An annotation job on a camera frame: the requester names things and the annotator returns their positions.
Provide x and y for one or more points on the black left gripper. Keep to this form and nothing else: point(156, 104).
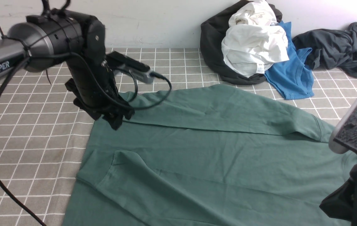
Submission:
point(110, 112)

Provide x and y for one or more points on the green long-sleeve top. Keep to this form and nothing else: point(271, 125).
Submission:
point(212, 156)

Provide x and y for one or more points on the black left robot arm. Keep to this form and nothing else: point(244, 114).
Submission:
point(77, 39)

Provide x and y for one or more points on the grey checked tablecloth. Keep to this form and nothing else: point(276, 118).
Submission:
point(43, 135)

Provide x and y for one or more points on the black garment in pile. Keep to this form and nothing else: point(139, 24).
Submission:
point(213, 31)

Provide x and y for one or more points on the blue t-shirt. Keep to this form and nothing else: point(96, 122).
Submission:
point(292, 78)

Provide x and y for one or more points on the dark grey crumpled garment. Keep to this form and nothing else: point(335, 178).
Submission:
point(330, 49)

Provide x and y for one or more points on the white crumpled shirt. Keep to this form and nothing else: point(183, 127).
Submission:
point(254, 41)

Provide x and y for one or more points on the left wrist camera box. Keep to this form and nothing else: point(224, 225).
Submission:
point(138, 70)

